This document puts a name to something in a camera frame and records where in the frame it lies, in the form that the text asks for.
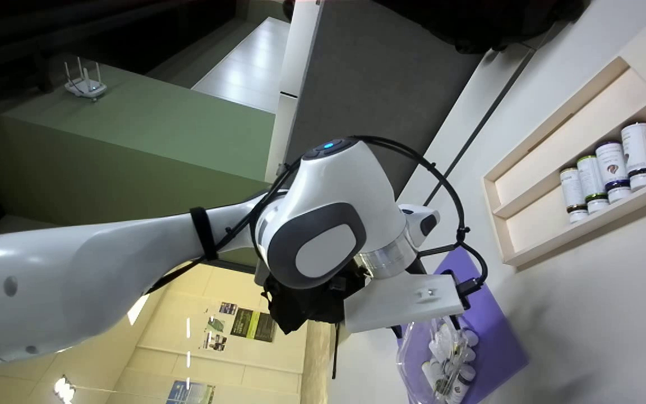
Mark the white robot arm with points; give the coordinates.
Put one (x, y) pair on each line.
(77, 282)

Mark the grey desk partition panel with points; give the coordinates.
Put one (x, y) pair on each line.
(368, 80)

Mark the purple mat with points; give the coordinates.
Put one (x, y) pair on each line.
(499, 336)

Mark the black draped cover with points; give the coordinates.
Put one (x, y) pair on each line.
(487, 22)

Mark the white bottle with blue band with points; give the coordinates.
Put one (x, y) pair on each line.
(613, 169)
(593, 179)
(573, 191)
(640, 152)

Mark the light wooden tray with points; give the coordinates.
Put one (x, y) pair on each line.
(561, 125)

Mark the white wifi router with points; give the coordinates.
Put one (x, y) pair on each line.
(86, 86)

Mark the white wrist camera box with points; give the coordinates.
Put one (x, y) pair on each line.
(403, 299)

